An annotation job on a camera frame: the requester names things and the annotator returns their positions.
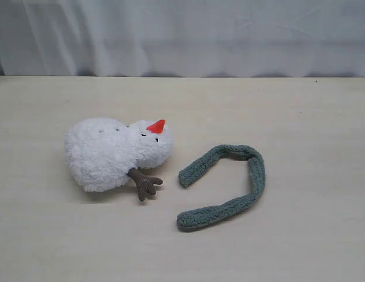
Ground teal fuzzy knit scarf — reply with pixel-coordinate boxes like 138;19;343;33
176;144;266;232

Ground white plush snowman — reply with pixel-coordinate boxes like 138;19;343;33
63;117;173;201

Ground white curtain backdrop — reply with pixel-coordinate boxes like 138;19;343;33
0;1;365;77

